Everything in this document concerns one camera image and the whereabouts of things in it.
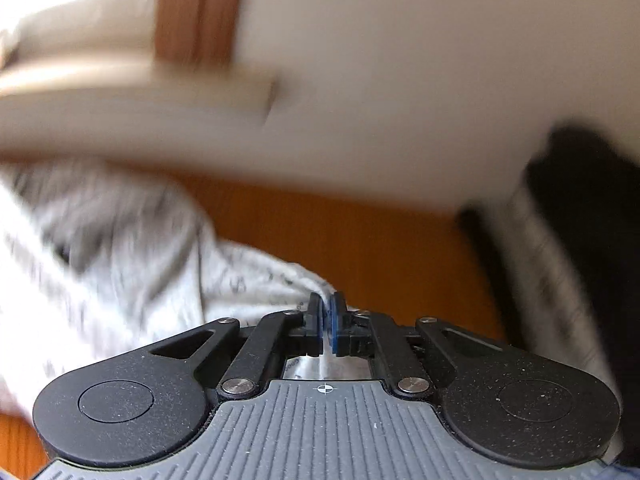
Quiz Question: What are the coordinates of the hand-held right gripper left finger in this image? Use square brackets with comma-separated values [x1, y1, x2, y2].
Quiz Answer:
[150, 292, 324, 402]

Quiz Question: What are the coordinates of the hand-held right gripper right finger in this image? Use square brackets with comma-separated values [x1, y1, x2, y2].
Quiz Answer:
[327, 290, 507, 402]

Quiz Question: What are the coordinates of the white patterned garment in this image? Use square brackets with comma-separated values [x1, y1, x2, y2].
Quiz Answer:
[497, 175, 623, 396]
[0, 159, 348, 413]

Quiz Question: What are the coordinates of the folded white patterned garment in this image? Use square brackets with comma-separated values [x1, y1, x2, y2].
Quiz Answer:
[497, 175, 623, 396]

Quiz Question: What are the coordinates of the beige window sill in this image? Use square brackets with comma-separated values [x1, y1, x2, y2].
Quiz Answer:
[0, 52, 280, 128]

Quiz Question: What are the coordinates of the orange-brown curtain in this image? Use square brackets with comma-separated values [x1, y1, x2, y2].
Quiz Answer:
[154, 0, 247, 68]

